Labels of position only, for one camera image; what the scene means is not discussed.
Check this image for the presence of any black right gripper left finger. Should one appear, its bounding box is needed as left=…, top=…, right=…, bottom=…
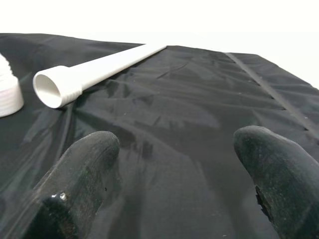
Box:
left=14, top=131, right=121, bottom=239

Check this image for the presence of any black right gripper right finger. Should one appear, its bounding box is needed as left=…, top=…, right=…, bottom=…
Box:
left=233, top=125, right=319, bottom=239

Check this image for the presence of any white plastic table top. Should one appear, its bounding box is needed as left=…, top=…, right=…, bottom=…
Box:
left=0, top=79, right=24, bottom=118

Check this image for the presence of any black cloth table cover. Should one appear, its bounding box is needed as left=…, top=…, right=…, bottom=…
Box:
left=0, top=33, right=319, bottom=239

